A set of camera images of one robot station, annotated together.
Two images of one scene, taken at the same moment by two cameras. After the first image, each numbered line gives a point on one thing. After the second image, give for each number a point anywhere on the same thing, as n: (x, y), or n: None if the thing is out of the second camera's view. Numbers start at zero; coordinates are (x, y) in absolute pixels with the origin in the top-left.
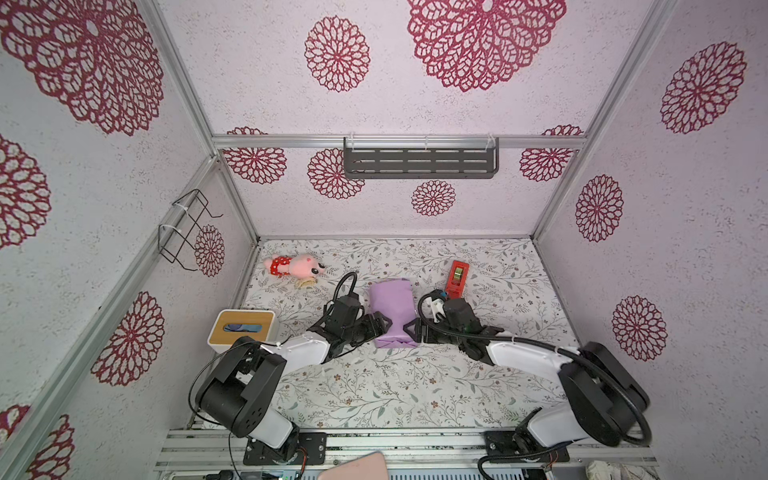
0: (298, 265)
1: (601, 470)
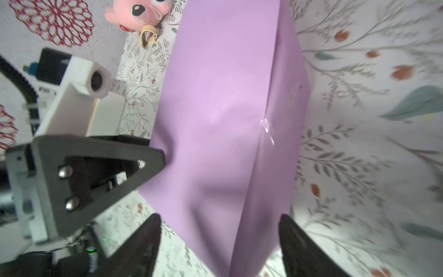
0: (141, 16)
1: None
